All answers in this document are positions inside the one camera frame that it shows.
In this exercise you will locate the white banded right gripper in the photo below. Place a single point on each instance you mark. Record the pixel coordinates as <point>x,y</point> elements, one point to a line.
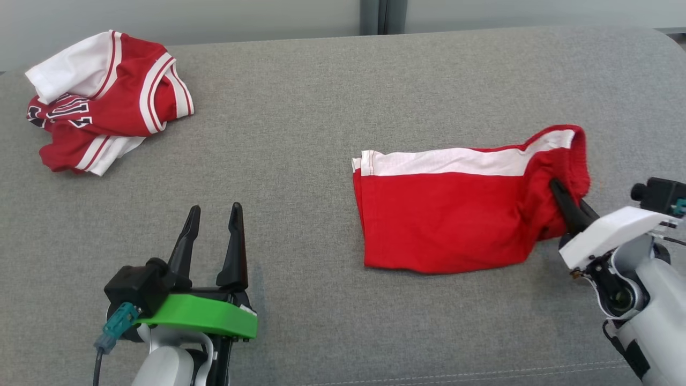
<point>611,230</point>

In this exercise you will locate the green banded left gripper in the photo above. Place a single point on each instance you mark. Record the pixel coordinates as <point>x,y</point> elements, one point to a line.
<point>203,316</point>

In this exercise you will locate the red shorts white stripe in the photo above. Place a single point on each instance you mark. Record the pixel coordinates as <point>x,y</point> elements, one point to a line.
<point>445,220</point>

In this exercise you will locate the red white basketball jersey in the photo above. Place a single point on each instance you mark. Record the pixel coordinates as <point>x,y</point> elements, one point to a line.
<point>123,102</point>

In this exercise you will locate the grey fabric sofa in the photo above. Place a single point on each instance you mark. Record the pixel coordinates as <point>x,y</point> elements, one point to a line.
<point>300,161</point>

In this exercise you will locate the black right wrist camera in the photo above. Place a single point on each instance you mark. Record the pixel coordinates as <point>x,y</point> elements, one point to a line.
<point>662,194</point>

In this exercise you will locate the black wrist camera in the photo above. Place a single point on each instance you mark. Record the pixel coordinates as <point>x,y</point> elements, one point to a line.
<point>134,287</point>
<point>662,194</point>

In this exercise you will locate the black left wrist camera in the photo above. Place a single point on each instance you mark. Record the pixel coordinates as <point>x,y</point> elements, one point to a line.
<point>134,287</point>

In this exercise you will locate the teal right camera connector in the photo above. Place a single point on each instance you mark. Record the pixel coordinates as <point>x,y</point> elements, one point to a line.
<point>680,207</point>

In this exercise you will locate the teal camera connector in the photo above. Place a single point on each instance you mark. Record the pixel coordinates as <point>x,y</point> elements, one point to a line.
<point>680,207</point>
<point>115,327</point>

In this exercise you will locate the teal left camera connector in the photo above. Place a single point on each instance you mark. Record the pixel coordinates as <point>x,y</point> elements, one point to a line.
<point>115,327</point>

